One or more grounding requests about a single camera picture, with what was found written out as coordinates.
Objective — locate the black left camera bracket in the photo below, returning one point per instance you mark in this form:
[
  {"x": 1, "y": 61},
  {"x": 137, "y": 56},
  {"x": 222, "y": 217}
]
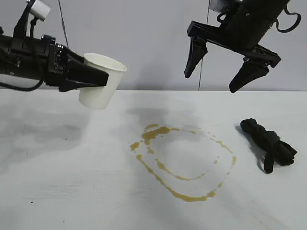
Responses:
[{"x": 20, "y": 24}]

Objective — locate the brown liquid spill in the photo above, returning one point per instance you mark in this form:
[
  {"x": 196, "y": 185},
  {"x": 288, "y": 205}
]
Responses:
[{"x": 153, "y": 134}]

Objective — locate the black cloth rag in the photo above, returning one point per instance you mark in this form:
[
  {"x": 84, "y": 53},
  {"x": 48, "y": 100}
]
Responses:
[{"x": 261, "y": 136}]

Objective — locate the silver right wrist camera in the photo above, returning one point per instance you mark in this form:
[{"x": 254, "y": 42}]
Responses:
[{"x": 216, "y": 4}]

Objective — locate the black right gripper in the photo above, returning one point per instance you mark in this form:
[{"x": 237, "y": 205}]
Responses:
[{"x": 249, "y": 24}]

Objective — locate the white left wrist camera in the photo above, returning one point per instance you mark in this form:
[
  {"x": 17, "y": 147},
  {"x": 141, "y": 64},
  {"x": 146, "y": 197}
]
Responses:
[{"x": 40, "y": 9}]

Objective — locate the white paper cup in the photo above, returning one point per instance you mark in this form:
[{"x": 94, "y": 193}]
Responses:
[{"x": 100, "y": 98}]

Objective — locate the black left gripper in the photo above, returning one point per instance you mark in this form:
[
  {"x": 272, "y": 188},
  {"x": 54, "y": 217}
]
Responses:
[{"x": 28, "y": 55}]

